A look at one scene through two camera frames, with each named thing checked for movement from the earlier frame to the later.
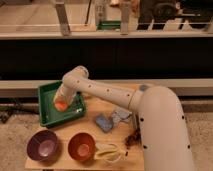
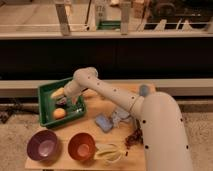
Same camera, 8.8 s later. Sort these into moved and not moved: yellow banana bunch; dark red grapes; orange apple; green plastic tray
Moved: orange apple
Not moved: dark red grapes; green plastic tray; yellow banana bunch
